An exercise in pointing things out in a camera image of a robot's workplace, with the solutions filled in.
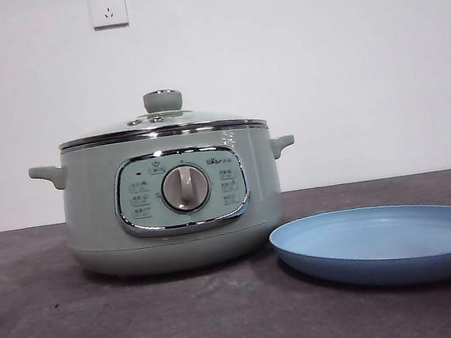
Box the glass lid with green knob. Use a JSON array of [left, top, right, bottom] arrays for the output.
[[52, 75, 267, 155]]

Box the pale green electric steamer pot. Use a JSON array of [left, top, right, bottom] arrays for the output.
[[25, 114, 311, 292]]

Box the blue round plate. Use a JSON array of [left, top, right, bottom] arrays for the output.
[[265, 194, 451, 306]]

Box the white wall socket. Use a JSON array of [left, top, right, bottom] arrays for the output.
[[88, 0, 131, 32]]

